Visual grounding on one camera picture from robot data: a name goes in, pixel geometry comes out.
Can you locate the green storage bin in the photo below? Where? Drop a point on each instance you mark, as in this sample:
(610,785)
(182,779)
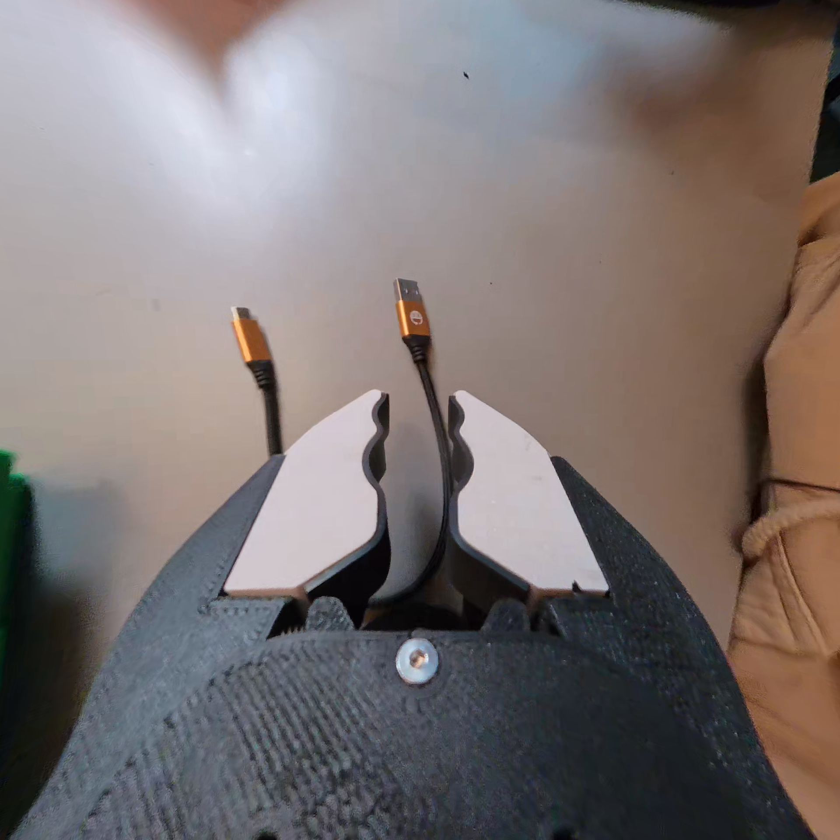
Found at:
(10,525)

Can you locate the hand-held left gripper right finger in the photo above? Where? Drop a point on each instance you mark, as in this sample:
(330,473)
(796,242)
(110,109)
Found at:
(518,518)

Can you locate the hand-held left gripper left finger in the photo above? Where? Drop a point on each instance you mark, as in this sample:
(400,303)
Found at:
(308,512)

